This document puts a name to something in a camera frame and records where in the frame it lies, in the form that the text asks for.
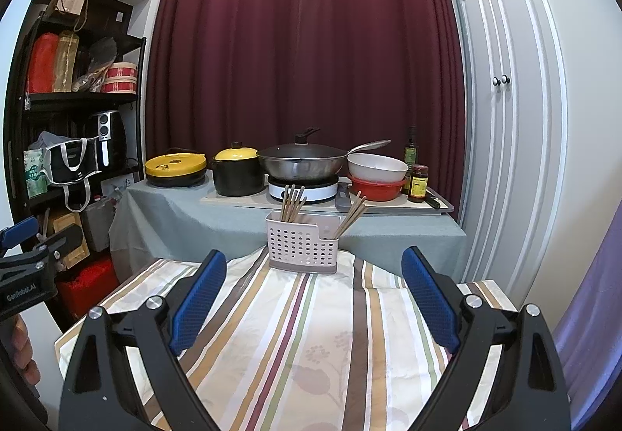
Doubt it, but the wooden box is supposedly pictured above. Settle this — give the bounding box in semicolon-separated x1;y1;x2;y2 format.
51;212;91;271

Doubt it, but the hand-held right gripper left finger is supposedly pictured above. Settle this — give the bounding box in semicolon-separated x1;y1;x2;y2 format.
58;249;228;431

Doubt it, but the person's left hand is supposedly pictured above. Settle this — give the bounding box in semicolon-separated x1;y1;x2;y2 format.
10;314;42;385

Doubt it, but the white bowl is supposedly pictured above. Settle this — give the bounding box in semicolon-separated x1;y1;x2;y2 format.
347;153;409;181

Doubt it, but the grey tablecloth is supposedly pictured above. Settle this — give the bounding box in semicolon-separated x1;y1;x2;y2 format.
108;171;467;288

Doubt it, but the clear plastic bag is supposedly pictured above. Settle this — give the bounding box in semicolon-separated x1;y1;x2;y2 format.
73;37;117;91

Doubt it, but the black tote bag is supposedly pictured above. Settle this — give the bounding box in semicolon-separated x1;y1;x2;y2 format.
43;137;104;213

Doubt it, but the dark oil bottle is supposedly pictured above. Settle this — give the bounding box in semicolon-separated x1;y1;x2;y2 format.
403;126;419;179

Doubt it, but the green packet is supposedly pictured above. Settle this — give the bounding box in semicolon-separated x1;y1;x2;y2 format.
24;150;49;199

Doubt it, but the grey tray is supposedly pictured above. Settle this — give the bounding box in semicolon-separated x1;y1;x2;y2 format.
335;183;455;215

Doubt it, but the black air fryer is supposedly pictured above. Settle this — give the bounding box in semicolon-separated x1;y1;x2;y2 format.
90;110;127;172

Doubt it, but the striped tablecloth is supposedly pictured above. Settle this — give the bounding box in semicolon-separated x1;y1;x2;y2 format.
53;246;516;431

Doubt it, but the gold gift bag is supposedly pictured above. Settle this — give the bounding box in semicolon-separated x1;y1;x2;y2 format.
53;30;79;93

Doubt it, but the black glass wok lid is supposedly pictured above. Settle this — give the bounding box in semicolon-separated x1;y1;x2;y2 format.
257;128;348;159

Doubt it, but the red bowl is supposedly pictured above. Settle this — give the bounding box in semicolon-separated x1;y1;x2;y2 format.
348;174;408;201

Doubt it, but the white induction cooker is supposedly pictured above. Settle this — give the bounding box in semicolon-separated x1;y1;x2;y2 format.
266;175;339;204

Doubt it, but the red bag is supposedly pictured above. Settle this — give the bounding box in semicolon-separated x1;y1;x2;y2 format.
26;33;59;95

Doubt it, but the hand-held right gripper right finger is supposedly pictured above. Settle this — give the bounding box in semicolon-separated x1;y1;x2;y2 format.
401;245;570;431

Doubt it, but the dark red curtain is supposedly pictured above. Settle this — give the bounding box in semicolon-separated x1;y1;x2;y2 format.
143;0;467;218

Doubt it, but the grey storage box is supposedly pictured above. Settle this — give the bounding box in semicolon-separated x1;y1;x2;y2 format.
80;198;115;253

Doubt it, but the purple cloth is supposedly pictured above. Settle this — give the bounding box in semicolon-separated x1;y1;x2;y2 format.
551;217;622;412

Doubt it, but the black shelf rack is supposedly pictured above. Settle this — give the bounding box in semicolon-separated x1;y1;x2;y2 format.
2;0;147;315

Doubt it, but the white perforated utensil holder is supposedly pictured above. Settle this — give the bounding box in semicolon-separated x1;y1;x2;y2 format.
265;211;341;275

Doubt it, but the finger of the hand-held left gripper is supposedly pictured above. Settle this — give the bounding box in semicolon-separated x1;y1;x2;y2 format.
35;226;83;263
0;216;40;249

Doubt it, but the red striped round box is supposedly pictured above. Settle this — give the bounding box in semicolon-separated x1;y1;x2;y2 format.
101;62;138;95

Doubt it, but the group of wooden chopsticks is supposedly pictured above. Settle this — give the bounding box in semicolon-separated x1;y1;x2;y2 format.
279;184;367;240

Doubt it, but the steel wok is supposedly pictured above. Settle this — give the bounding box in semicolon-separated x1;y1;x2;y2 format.
257;139;392;181

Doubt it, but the sauce jar with yellow label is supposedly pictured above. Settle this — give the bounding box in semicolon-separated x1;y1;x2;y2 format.
408;165;429;203

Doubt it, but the white wardrobe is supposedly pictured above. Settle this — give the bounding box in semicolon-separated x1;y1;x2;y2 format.
444;0;569;300

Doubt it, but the yellow lidded electric pan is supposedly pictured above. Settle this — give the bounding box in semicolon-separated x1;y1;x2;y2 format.
145;149;210;189

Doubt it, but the black pot with yellow lid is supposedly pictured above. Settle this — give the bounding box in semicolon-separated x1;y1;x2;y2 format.
209;142;263;197

